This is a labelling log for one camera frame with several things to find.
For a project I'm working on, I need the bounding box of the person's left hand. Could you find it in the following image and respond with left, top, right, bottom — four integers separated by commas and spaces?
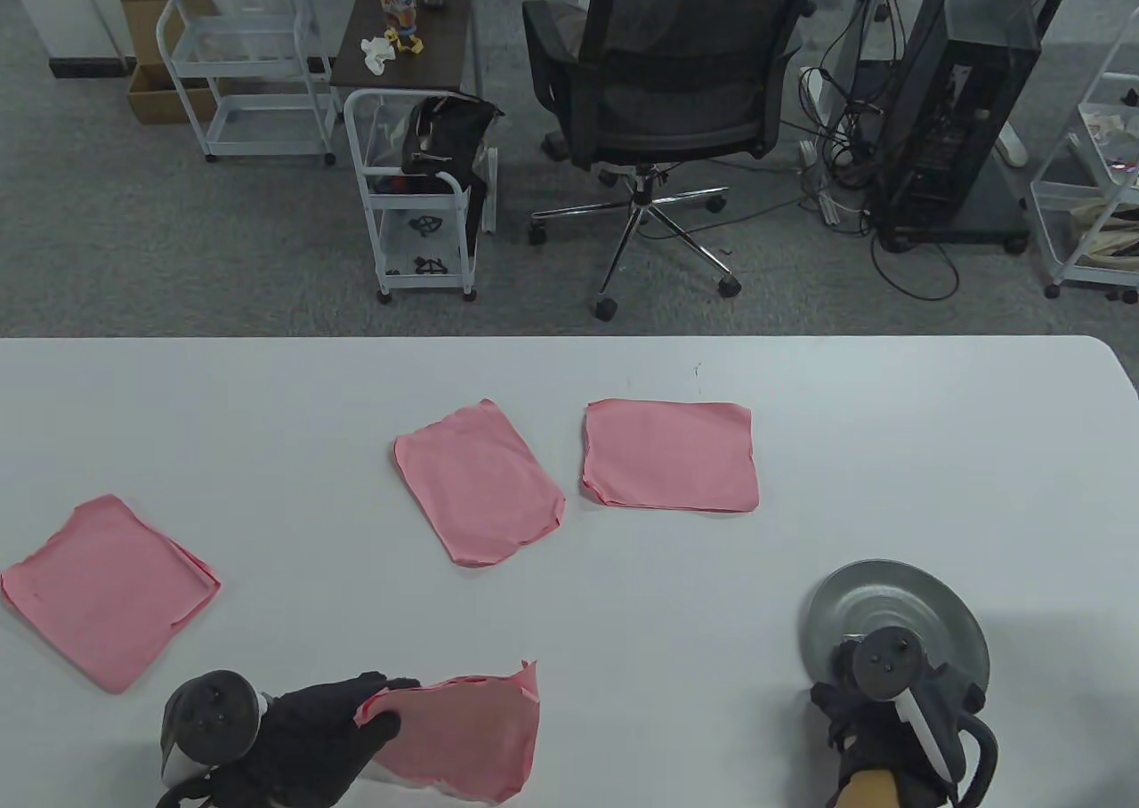
156, 672, 421, 808

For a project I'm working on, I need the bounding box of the dark brown side table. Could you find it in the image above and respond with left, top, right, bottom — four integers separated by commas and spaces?
328, 0, 482, 99

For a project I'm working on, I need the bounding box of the black rolling platform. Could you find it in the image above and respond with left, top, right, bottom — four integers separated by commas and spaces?
875, 163, 1035, 255

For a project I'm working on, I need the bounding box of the white rolling cart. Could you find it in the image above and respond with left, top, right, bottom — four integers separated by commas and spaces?
155, 0, 340, 166
343, 87, 499, 304
1030, 7, 1139, 303

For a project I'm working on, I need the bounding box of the beige cloth bag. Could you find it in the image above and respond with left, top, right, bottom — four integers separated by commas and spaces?
1070, 201, 1139, 268

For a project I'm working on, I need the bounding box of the black bag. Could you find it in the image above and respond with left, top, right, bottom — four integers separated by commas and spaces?
400, 93, 505, 236

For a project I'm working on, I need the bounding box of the black computer tower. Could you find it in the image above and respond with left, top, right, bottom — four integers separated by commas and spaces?
868, 0, 1043, 241

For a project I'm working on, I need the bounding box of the grey and white hand controller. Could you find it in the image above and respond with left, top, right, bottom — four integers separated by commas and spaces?
851, 626, 989, 782
158, 670, 273, 789

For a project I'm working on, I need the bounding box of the brown cardboard box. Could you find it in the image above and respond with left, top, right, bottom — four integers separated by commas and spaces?
110, 0, 223, 126

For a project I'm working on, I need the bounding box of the person's right hand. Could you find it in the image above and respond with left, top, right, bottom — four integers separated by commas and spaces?
808, 639, 966, 800

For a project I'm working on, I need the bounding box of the pink cloth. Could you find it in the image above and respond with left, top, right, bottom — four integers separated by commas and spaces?
354, 661, 541, 804
581, 399, 761, 513
393, 399, 567, 569
0, 493, 222, 696

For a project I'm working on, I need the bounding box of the white power strip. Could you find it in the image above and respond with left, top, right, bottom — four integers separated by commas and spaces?
797, 136, 848, 227

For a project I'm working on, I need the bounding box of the person's right forearm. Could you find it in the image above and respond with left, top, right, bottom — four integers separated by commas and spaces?
835, 768, 901, 808

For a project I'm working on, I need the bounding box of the round grey metal plate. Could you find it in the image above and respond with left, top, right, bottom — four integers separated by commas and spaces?
804, 559, 991, 713

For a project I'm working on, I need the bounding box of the tangle of black cables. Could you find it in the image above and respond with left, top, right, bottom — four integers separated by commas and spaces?
795, 0, 964, 302

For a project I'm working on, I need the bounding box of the mixed small items pile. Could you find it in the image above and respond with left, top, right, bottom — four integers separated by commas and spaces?
1078, 105, 1139, 177

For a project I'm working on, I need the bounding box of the black glove cable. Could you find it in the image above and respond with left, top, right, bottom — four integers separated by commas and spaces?
954, 717, 1001, 808

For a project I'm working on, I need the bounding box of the black mesh office chair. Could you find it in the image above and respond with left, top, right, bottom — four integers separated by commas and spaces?
521, 0, 833, 322

